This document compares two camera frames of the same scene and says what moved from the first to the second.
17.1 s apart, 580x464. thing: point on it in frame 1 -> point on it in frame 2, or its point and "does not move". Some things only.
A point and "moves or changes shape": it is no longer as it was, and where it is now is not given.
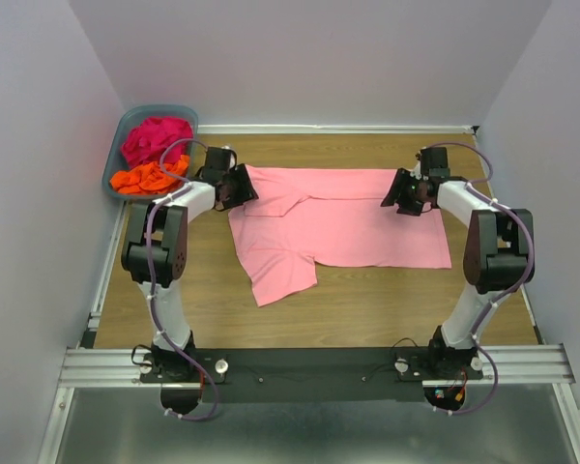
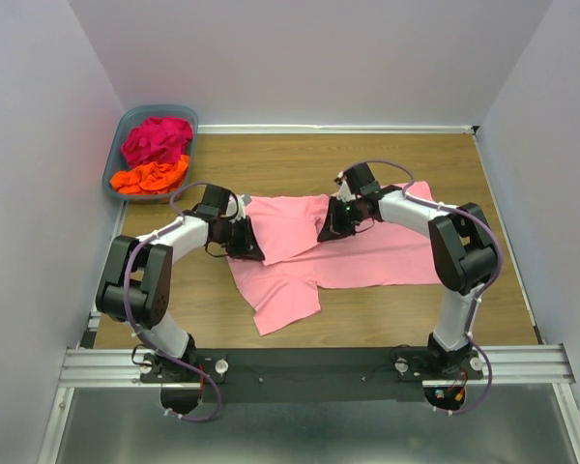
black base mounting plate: (310, 375) does not move
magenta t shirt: (146, 140) does not move
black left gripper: (244, 184) -> (242, 237)
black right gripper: (399, 191) -> (340, 218)
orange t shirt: (149, 178) does not move
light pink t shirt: (304, 217) moves or changes shape
